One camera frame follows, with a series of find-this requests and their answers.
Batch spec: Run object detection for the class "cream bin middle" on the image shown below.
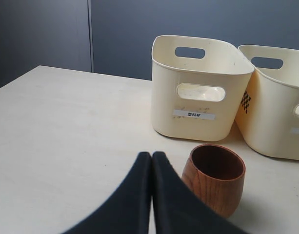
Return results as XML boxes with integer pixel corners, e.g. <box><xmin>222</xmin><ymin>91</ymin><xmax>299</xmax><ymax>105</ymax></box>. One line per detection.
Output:
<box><xmin>235</xmin><ymin>45</ymin><xmax>299</xmax><ymax>160</ymax></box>

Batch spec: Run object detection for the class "cream bin left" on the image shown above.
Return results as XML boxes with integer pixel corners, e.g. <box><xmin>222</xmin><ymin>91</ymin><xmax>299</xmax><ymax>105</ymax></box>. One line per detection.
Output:
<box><xmin>151</xmin><ymin>35</ymin><xmax>254</xmax><ymax>142</ymax></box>

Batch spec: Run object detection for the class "cream bin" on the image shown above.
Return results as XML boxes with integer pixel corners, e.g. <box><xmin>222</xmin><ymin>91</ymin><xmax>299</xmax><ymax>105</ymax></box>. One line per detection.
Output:
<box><xmin>235</xmin><ymin>45</ymin><xmax>299</xmax><ymax>160</ymax></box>
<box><xmin>151</xmin><ymin>35</ymin><xmax>254</xmax><ymax>142</ymax></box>

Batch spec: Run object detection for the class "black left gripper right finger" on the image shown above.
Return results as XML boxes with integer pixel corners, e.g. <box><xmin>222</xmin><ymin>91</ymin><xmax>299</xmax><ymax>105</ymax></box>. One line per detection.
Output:
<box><xmin>152</xmin><ymin>151</ymin><xmax>244</xmax><ymax>234</ymax></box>

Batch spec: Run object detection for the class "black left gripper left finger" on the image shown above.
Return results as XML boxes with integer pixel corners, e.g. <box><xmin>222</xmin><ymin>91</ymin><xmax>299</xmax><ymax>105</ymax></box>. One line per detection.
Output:
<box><xmin>65</xmin><ymin>152</ymin><xmax>151</xmax><ymax>234</ymax></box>

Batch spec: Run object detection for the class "brown wooden cup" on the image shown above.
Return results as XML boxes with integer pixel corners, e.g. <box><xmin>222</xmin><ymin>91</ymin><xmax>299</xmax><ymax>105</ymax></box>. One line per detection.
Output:
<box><xmin>181</xmin><ymin>144</ymin><xmax>246</xmax><ymax>218</ymax></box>

